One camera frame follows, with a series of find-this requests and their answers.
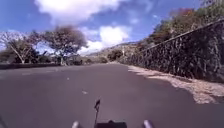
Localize dark bush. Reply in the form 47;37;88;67
107;49;124;62

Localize distant hillside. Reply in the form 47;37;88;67
81;41;141;64

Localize grey asphalt road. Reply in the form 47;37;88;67
0;62;224;128

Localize dark leafy tree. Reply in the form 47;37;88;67
42;25;88;66

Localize robot's own part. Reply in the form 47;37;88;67
93;98;128;128
71;120;81;128
142;119;153;128

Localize pale leaf-strewn verge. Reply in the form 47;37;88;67
127;64;224;105

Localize broad bare-branched tree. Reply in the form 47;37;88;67
0;31;43;65

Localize dark stone wall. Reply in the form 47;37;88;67
117;18;224;84

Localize trees above wall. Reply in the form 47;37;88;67
139;0;224;51

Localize low dark kerb wall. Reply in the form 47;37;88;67
0;62;63;70

